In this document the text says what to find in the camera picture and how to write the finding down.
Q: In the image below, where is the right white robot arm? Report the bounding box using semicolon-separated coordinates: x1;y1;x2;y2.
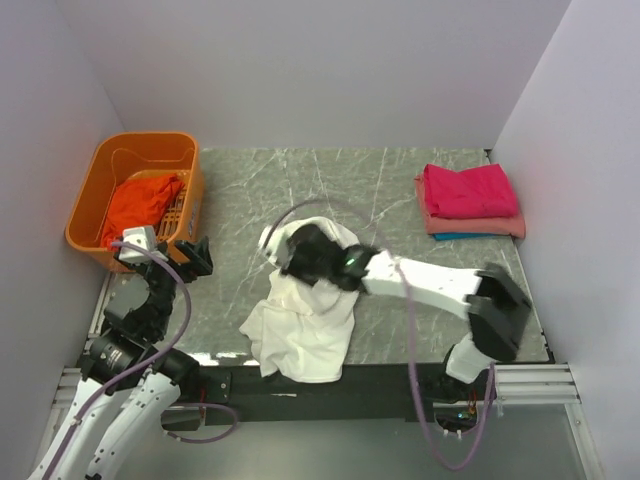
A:
265;223;532;403

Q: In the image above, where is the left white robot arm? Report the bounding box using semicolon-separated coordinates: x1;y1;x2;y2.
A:
31;228;213;479

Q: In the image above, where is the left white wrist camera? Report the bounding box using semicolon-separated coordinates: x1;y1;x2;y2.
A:
110;225;168;265

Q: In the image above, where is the aluminium frame rail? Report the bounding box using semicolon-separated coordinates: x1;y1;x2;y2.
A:
27;269;604;480

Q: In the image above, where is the black base crossbar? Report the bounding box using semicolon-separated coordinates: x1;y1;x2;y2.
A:
178;364;417;422

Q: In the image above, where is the orange plastic laundry basket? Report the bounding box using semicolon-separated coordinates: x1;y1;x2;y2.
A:
65;131;205;273

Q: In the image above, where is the folded magenta t-shirt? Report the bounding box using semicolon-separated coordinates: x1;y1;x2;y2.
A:
423;164;520;219

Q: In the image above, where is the folded blue t-shirt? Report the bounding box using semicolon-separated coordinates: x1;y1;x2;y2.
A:
432;232;483;241

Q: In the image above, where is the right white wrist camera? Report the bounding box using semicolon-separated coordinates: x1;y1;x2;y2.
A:
258;226;293;268

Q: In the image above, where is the white printed t-shirt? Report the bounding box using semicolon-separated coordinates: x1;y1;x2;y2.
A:
238;215;360;384

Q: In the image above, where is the orange t-shirt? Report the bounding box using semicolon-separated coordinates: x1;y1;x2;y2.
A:
100;173;184;249

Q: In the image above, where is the folded salmon t-shirt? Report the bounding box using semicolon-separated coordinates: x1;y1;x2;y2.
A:
414;175;526;239

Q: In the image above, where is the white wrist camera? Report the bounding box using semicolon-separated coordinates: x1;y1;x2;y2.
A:
110;225;168;265
258;226;293;268

